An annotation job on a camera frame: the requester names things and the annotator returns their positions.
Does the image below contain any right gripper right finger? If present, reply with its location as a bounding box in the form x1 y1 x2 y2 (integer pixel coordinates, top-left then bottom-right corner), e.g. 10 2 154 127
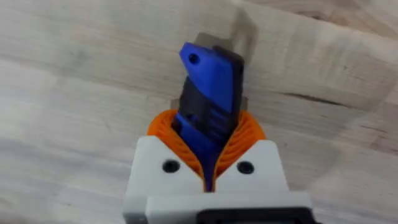
213 109 290 194

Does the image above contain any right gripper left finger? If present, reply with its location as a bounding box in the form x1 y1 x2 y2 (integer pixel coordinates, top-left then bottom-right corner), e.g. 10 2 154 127
125 109 207 198

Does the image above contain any blue electric screwdriver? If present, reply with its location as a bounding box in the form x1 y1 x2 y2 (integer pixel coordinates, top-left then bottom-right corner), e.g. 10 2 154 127
170 42 245 193

